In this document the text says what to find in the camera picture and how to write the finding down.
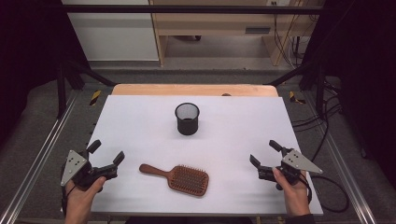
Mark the white cabinet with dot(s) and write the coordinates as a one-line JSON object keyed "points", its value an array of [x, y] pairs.
{"points": [[115, 37]]}

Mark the wooden table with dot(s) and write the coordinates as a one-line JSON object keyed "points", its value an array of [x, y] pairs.
{"points": [[186, 89]]}

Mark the dark curtain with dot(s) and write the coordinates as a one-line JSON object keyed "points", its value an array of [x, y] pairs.
{"points": [[28, 62], [367, 77]]}

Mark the person's right hand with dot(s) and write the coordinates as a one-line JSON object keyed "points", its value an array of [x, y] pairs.
{"points": [[295, 197]]}

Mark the white table board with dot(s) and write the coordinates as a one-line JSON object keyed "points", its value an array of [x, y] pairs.
{"points": [[230, 130]]}

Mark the black frame strut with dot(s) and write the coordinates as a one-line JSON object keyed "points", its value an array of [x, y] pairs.
{"points": [[62, 93], [319, 90]]}

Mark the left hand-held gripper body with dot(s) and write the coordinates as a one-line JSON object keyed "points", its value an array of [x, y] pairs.
{"points": [[74, 166]]}

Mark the brown wooden hairbrush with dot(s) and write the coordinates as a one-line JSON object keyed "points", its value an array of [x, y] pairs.
{"points": [[188, 180]]}

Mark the black horizontal frame bar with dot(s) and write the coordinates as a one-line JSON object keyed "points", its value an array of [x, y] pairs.
{"points": [[186, 9]]}

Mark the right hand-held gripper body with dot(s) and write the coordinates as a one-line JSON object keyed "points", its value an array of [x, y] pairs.
{"points": [[295, 161]]}

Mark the person's left hand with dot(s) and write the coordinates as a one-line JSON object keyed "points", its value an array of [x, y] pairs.
{"points": [[79, 199]]}

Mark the silver metal rail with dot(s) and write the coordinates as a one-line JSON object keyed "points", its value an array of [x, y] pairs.
{"points": [[345, 171], [37, 161]]}

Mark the yellow black striped tape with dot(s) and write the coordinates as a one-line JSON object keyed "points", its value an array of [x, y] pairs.
{"points": [[95, 97], [294, 98]]}

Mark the black mesh cup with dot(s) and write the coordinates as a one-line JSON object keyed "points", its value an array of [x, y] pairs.
{"points": [[187, 126]]}

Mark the grey desk label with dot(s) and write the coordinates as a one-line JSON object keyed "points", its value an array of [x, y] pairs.
{"points": [[257, 30]]}

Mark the light wooden desk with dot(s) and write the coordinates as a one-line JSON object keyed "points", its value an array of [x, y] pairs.
{"points": [[214, 23]]}

